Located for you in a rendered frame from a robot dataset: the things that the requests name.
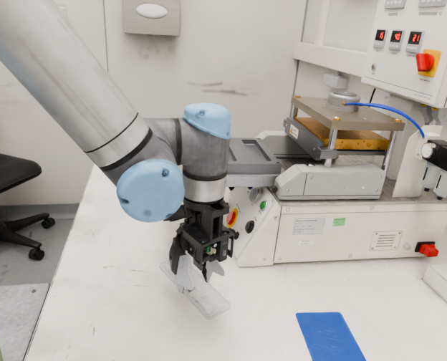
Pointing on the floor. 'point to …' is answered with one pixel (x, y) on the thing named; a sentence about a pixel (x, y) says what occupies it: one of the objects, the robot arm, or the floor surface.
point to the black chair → (13, 165)
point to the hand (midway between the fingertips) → (192, 280)
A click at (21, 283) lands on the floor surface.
